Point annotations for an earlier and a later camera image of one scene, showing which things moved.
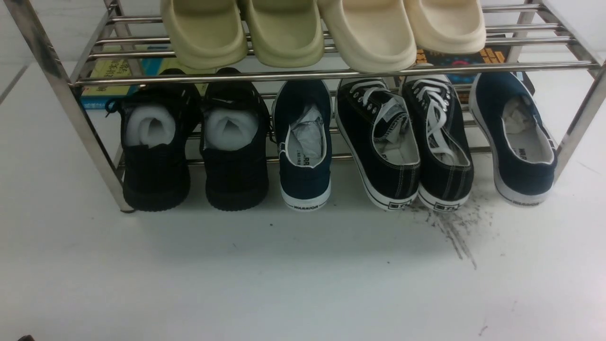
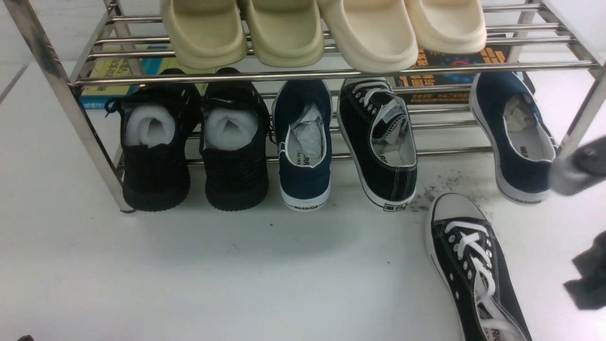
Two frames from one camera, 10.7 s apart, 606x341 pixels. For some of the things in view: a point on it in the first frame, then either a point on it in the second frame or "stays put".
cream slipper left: (370, 36) stays put
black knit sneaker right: (234, 144) stays put
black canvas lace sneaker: (446, 174) -> (465, 257)
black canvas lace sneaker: (379, 139) stays put
